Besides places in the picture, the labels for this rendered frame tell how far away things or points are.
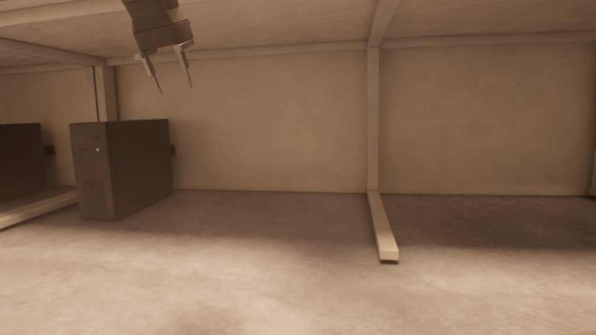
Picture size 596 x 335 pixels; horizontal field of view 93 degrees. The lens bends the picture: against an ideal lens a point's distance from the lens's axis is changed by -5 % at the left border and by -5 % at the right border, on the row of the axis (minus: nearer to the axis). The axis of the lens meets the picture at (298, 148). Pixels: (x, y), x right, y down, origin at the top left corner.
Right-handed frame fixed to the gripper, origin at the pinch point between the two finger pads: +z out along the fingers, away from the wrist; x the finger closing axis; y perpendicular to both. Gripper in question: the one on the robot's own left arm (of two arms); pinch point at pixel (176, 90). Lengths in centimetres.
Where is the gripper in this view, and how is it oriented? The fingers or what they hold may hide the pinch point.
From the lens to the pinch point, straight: 50.0
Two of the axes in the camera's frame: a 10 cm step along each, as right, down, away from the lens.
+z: 1.8, 8.5, 5.0
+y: 0.7, -5.1, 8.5
